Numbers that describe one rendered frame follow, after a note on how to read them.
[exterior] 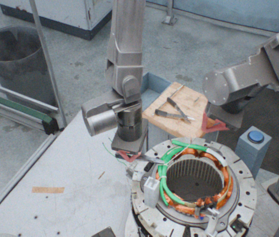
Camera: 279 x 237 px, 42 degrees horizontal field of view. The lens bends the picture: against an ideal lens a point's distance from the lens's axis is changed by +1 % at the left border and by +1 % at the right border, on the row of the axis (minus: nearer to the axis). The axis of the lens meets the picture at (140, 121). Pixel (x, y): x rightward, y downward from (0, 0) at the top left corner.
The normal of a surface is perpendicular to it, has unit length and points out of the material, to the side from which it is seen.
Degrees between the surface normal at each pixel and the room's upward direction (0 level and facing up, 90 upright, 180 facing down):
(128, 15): 70
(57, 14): 90
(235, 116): 22
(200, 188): 0
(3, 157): 0
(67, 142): 0
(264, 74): 37
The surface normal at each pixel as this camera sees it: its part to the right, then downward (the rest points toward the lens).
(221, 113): 0.33, -0.52
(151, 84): -0.61, 0.60
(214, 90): -0.80, 0.29
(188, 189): -0.02, -0.66
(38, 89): 0.65, 0.59
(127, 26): 0.37, 0.41
